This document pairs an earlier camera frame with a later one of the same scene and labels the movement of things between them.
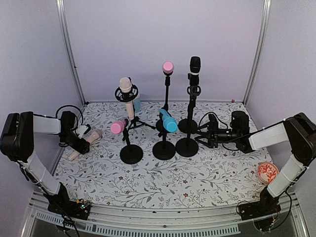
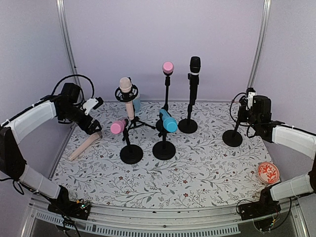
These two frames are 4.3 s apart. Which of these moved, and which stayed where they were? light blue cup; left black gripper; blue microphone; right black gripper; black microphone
Moved: left black gripper; right black gripper
Stayed: light blue cup; black microphone; blue microphone
